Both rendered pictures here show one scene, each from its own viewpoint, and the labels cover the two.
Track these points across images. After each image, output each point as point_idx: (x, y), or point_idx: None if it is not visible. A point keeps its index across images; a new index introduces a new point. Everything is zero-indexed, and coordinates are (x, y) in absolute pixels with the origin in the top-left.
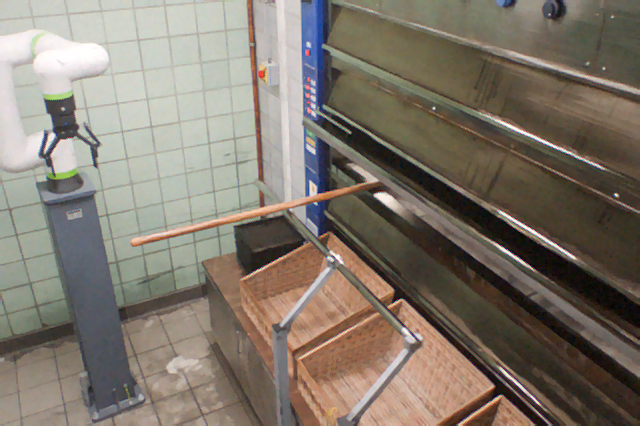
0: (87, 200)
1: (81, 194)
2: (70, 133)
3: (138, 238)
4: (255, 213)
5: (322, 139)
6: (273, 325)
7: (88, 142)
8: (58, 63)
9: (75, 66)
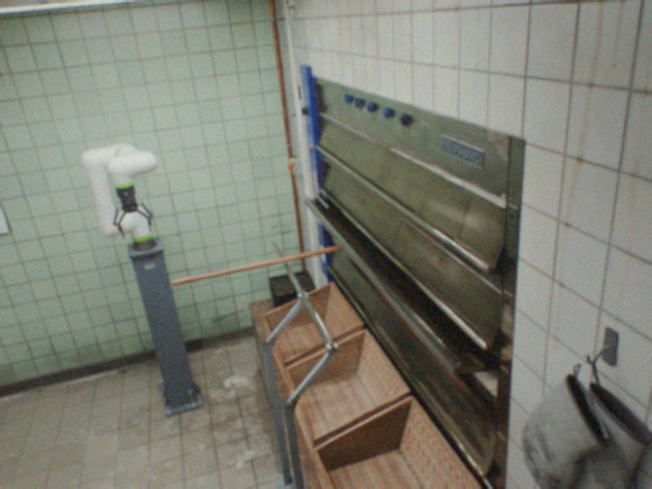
0: (158, 256)
1: (153, 251)
2: (132, 210)
3: (178, 279)
4: (260, 264)
5: (312, 212)
6: (261, 341)
7: (145, 215)
8: (121, 165)
9: (133, 166)
